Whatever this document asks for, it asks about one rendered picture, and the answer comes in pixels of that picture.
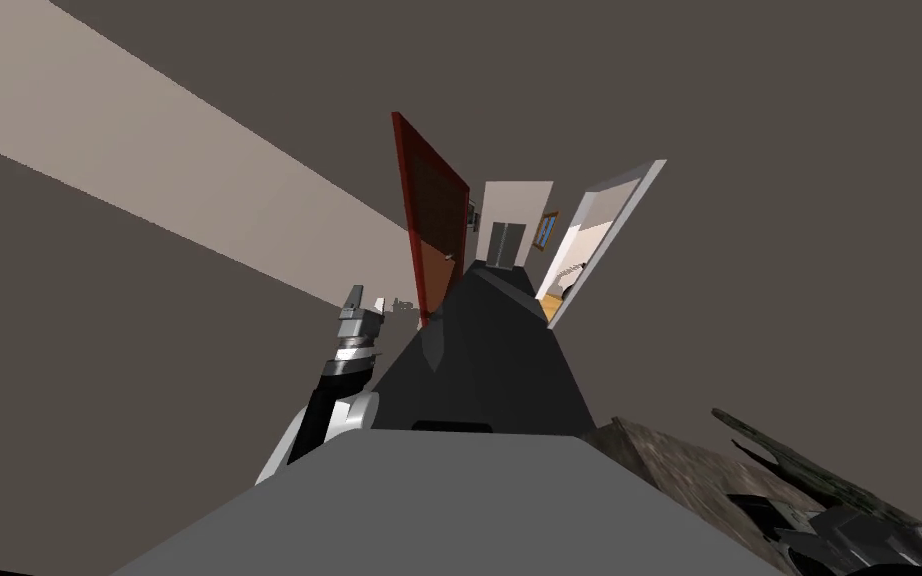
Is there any red door leaf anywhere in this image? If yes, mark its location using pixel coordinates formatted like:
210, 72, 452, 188
390, 111, 473, 330

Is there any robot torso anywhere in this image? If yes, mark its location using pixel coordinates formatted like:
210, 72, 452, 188
111, 419, 789, 576

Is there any wooden framed wall picture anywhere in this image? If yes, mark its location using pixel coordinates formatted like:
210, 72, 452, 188
532, 210, 561, 253

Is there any dark green houseplant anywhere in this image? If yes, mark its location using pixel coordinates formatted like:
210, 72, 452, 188
708, 407, 922, 576

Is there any grey double door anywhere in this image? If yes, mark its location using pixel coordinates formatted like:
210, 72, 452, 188
485, 221, 529, 269

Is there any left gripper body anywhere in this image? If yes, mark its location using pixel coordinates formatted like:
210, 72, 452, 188
336, 307, 386, 344

